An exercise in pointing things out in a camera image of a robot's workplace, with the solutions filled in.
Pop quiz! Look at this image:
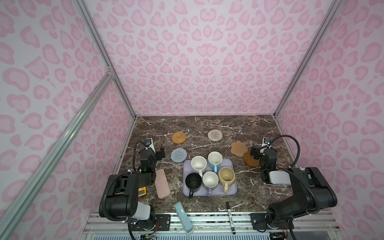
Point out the round brown cork coaster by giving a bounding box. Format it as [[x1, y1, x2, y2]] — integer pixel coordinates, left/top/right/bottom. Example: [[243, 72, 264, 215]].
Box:
[[243, 152, 260, 168]]

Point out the flower shaped cork coaster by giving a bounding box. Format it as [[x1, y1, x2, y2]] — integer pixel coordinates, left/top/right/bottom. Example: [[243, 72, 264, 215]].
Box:
[[231, 141, 248, 158]]

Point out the blue woven round coaster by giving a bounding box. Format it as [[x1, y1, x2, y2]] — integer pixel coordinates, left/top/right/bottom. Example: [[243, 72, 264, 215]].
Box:
[[171, 148, 188, 163]]

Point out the white speckled mug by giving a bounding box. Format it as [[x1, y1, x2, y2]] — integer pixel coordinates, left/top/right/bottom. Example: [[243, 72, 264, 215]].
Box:
[[191, 156, 207, 177]]

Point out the light blue mug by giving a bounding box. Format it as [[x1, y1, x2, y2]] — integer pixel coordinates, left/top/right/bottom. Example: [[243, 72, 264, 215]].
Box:
[[208, 152, 223, 174]]

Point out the white multicolour stitched coaster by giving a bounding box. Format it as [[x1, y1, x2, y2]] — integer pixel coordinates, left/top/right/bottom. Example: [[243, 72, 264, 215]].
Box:
[[208, 130, 223, 142]]

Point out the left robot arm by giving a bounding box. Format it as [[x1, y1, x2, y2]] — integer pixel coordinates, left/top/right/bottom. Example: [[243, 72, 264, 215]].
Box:
[[99, 148, 166, 230]]

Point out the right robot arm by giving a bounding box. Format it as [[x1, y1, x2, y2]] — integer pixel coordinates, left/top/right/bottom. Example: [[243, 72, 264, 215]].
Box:
[[250, 146, 337, 229]]

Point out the orange woven rattan coaster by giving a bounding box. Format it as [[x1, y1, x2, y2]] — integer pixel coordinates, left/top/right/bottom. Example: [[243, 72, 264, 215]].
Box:
[[171, 132, 187, 144]]

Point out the pink pencil case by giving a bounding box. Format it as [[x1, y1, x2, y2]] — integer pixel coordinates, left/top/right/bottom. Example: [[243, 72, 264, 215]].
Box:
[[155, 169, 171, 199]]

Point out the yellow calculator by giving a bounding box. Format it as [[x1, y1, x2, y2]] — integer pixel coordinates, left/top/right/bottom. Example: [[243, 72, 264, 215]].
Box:
[[138, 187, 147, 197]]

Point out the yellow beige mug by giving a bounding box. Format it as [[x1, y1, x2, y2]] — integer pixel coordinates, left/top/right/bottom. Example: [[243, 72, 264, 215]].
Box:
[[218, 167, 236, 194]]

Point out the black mug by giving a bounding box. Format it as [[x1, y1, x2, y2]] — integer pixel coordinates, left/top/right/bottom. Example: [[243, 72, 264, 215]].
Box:
[[186, 173, 202, 198]]

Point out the lavender mug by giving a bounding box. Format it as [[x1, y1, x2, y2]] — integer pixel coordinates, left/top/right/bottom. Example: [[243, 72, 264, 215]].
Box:
[[202, 171, 219, 197]]

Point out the lavender plastic tray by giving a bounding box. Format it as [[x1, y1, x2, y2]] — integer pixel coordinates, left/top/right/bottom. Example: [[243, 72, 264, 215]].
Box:
[[183, 159, 237, 197]]

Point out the black marker pen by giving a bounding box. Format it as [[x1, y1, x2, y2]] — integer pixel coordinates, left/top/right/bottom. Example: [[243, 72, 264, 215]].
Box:
[[226, 202, 236, 235]]

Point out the light blue whiteboard eraser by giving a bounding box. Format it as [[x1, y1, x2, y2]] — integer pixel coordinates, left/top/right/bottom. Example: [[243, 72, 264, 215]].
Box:
[[174, 202, 194, 235]]

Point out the left diagonal aluminium strut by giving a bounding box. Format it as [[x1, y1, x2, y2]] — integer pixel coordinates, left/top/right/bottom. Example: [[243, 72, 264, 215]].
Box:
[[1, 73, 115, 240]]

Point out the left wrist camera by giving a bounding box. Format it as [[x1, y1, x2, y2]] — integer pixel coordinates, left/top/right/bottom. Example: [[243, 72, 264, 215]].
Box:
[[144, 138, 156, 153]]

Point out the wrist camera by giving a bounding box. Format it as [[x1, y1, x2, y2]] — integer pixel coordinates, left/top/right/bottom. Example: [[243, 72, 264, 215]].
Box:
[[262, 137, 272, 148], [144, 138, 156, 153]]

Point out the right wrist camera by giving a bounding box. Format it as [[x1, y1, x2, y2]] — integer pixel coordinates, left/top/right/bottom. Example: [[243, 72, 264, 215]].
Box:
[[262, 137, 272, 148]]

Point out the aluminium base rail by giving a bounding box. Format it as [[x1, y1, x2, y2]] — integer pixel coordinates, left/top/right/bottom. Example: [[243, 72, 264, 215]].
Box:
[[80, 211, 346, 240]]

